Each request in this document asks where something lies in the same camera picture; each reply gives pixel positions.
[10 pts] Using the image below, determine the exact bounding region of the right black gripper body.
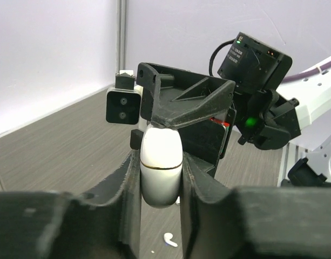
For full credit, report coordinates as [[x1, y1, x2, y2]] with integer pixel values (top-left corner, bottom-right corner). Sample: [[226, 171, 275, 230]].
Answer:
[[130, 80, 238, 179]]

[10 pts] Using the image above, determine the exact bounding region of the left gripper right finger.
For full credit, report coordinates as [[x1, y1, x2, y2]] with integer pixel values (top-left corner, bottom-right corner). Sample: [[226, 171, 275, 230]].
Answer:
[[180, 153, 331, 258]]

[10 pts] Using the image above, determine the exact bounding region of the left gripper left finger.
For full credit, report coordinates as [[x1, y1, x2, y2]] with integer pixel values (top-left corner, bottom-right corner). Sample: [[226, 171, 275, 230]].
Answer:
[[0, 151, 141, 258]]

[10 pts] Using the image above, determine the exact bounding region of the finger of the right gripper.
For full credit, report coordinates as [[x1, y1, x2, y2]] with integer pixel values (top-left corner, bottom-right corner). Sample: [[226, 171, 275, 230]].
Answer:
[[136, 63, 235, 128]]

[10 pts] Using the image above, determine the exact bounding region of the white earbud charging case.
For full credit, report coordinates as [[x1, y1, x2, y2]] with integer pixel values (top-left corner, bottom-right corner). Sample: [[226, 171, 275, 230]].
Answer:
[[140, 124, 183, 208]]

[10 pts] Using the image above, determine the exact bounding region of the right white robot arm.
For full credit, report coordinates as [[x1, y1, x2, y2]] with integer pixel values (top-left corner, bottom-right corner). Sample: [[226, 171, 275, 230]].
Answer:
[[137, 32, 331, 198]]

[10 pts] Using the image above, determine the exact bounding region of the white earbud far left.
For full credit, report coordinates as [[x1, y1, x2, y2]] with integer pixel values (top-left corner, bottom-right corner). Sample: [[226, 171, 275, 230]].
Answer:
[[163, 232, 178, 248]]

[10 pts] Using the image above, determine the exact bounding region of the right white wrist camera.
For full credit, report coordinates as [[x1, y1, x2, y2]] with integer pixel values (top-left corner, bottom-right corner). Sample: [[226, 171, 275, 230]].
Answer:
[[105, 70, 143, 125]]

